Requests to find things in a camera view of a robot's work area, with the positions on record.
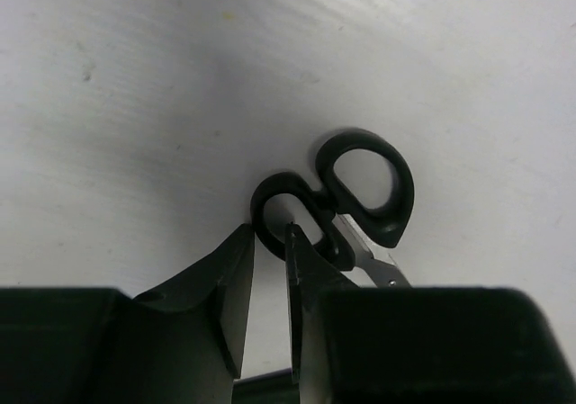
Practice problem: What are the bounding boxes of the black handled scissors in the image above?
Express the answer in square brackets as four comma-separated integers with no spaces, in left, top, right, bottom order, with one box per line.
[250,129,415,288]

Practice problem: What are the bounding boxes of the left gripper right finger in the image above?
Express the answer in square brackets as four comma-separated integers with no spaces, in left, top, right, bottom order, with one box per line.
[284,224,369,403]

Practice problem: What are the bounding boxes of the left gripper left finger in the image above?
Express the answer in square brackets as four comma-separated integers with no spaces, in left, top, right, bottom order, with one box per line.
[134,224,255,403]

